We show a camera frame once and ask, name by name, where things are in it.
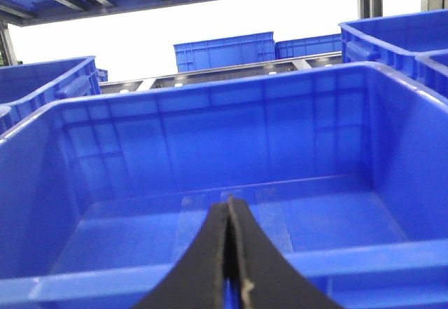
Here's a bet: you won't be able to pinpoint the blue empty target bin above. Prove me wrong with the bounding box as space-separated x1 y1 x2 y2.
1 62 447 308

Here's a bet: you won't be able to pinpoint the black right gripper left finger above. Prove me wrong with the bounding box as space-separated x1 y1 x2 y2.
134 202 228 308

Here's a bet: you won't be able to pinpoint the blue bin right of target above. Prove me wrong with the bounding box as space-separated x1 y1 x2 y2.
339 10 447 97

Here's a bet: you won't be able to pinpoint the blue bin holding buttons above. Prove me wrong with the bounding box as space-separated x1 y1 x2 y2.
1 56 101 132

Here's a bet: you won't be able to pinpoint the blue crates in background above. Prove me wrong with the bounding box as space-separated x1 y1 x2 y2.
174 32 342 72

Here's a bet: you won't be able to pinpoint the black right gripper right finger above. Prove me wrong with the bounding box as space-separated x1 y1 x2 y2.
227 195 341 308

